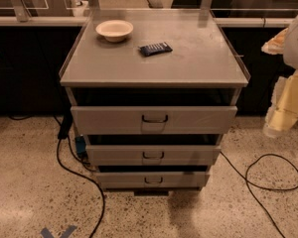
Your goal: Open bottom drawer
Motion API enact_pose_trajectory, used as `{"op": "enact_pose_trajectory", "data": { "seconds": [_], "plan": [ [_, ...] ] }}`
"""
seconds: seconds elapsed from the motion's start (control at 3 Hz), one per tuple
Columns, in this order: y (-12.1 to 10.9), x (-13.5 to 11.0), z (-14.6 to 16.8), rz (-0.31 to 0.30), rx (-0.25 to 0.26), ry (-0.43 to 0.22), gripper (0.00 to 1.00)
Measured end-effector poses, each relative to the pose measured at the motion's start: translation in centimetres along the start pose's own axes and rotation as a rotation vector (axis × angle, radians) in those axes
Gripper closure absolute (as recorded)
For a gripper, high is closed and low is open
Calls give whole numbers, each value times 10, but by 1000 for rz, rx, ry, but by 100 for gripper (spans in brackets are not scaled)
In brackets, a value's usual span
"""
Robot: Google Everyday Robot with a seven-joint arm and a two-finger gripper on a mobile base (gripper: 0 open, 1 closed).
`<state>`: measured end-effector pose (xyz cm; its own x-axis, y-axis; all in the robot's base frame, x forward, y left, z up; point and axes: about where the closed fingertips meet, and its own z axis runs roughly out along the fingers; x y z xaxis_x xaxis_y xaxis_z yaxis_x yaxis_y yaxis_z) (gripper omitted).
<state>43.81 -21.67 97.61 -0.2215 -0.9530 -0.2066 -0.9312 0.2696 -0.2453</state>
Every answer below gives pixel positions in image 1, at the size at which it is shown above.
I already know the white bowl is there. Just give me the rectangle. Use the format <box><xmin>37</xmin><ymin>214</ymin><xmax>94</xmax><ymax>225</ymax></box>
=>
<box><xmin>95</xmin><ymin>20</ymin><xmax>133</xmax><ymax>43</ymax></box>

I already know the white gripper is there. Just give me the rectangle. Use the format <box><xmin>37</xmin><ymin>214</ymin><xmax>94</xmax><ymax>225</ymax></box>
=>
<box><xmin>261</xmin><ymin>28</ymin><xmax>298</xmax><ymax>138</ymax></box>

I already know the black cable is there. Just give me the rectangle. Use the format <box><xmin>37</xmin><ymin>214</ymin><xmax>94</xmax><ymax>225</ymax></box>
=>
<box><xmin>220</xmin><ymin>151</ymin><xmax>298</xmax><ymax>238</ymax></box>
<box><xmin>8</xmin><ymin>114</ymin><xmax>106</xmax><ymax>238</ymax></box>

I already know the grey drawer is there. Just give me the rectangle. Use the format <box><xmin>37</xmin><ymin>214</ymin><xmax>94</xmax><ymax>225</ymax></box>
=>
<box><xmin>86</xmin><ymin>145</ymin><xmax>221</xmax><ymax>166</ymax></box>
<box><xmin>71</xmin><ymin>106</ymin><xmax>237</xmax><ymax>135</ymax></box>
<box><xmin>95</xmin><ymin>172</ymin><xmax>209</xmax><ymax>189</ymax></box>

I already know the grey top drawer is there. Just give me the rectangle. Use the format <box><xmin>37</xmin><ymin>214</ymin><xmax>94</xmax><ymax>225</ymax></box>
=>
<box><xmin>71</xmin><ymin>106</ymin><xmax>237</xmax><ymax>135</ymax></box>

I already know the black cable right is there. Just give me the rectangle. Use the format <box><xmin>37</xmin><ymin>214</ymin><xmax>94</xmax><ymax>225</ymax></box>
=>
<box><xmin>220</xmin><ymin>151</ymin><xmax>298</xmax><ymax>238</ymax></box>

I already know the blue box behind cabinet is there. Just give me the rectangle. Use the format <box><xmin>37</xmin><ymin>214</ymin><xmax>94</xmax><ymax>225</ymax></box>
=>
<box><xmin>74</xmin><ymin>136</ymin><xmax>86</xmax><ymax>156</ymax></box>

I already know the black cable left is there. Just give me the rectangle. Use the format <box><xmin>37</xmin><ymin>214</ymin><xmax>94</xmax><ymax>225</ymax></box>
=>
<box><xmin>8</xmin><ymin>114</ymin><xmax>106</xmax><ymax>238</ymax></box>

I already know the grey middle drawer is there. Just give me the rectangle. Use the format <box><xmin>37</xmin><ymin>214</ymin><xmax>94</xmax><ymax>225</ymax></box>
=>
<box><xmin>86</xmin><ymin>145</ymin><xmax>221</xmax><ymax>166</ymax></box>

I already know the grey bottom drawer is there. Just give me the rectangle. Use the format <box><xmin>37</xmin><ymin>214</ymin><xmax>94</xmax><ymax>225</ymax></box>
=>
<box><xmin>95</xmin><ymin>172</ymin><xmax>209</xmax><ymax>189</ymax></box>

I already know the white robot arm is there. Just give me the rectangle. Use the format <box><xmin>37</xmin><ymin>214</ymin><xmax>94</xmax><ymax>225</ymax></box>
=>
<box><xmin>261</xmin><ymin>15</ymin><xmax>298</xmax><ymax>138</ymax></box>

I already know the grey drawer cabinet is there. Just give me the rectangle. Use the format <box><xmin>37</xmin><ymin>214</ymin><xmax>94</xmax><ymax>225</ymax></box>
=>
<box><xmin>61</xmin><ymin>9</ymin><xmax>249</xmax><ymax>193</ymax></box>

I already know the blue tape cross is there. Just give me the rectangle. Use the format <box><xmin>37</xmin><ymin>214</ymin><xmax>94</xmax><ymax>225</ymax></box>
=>
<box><xmin>40</xmin><ymin>224</ymin><xmax>78</xmax><ymax>238</ymax></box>

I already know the dark blue snack packet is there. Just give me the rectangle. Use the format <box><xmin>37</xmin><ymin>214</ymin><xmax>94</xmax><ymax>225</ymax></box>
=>
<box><xmin>139</xmin><ymin>42</ymin><xmax>173</xmax><ymax>57</ymax></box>

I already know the black power plug block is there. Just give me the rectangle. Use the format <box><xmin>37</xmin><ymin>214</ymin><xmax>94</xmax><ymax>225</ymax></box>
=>
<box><xmin>58</xmin><ymin>113</ymin><xmax>73</xmax><ymax>140</ymax></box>

